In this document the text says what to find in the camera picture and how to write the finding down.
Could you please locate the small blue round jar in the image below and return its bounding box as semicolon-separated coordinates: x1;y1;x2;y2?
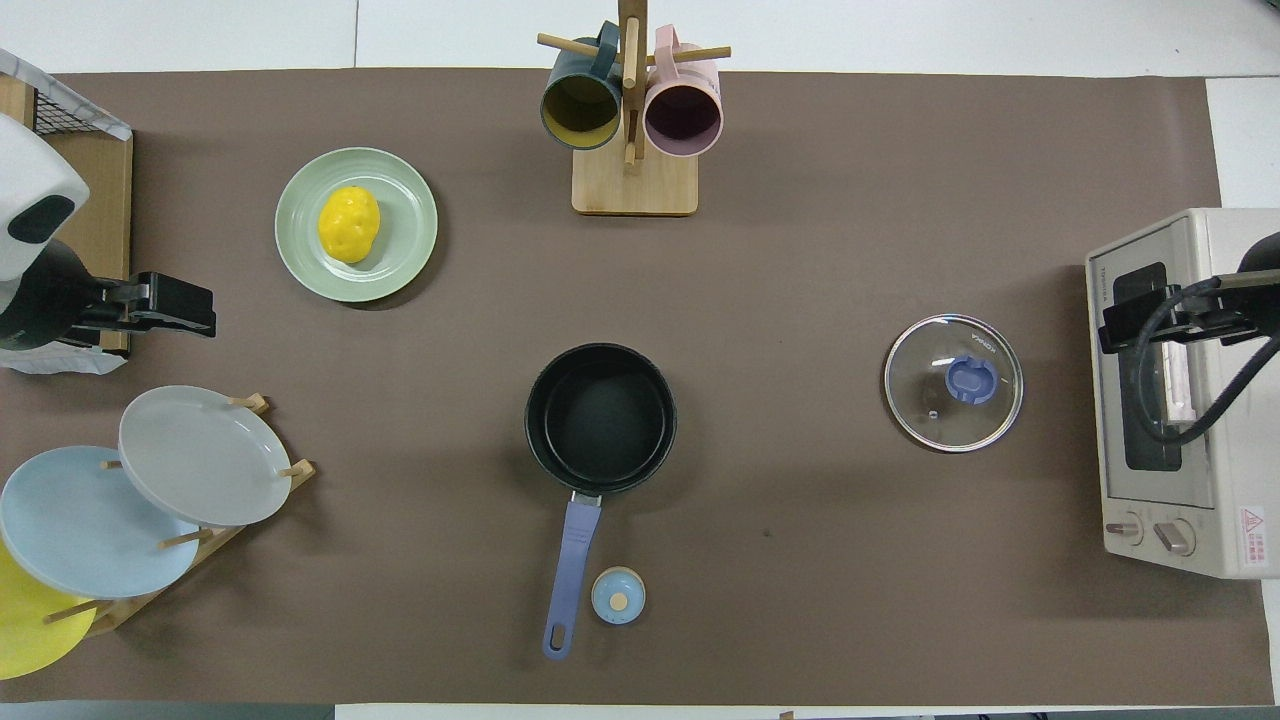
591;566;647;626

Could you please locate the black pot with blue handle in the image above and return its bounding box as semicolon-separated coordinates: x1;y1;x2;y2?
525;343;679;661

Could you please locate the yellow plate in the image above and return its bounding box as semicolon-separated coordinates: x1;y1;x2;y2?
0;540;98;681

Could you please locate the yellow potato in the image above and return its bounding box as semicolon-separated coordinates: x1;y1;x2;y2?
318;186;382;265

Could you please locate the wooden plate rack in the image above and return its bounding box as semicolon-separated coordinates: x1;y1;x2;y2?
42;393;317;638

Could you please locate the dark teal mug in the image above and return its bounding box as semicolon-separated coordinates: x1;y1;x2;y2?
540;22;624;152

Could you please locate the pink mug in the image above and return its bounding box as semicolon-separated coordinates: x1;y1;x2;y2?
643;25;723;159

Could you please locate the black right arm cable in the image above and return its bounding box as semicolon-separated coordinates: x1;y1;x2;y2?
1137;276;1280;447

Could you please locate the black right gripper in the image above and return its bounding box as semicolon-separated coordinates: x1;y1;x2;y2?
1098;275;1263;355

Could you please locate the light green plate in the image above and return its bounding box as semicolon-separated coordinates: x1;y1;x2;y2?
275;147;439;303

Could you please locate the white crumpled cloth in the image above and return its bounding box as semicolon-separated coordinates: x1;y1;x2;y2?
0;340;129;377

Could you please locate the light blue plate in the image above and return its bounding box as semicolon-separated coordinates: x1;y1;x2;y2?
0;446;201;600

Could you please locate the glass lid with blue knob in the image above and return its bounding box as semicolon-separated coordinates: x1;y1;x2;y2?
884;314;1025;454

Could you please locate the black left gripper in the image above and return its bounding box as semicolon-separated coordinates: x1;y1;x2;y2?
95;272;217;340

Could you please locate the wooden box shelf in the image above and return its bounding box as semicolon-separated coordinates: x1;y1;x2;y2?
0;75;134;356

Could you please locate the wooden mug tree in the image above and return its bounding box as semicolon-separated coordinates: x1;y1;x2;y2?
537;0;732;217

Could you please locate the wire basket with marble rim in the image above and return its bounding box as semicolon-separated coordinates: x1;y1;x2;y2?
0;48;133;142

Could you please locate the grey plate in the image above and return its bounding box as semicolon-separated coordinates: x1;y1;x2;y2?
118;385;293;528

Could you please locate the beige toaster oven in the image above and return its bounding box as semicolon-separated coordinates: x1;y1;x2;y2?
1085;208;1280;581

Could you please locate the brown table mat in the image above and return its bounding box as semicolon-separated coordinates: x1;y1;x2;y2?
0;68;1274;706

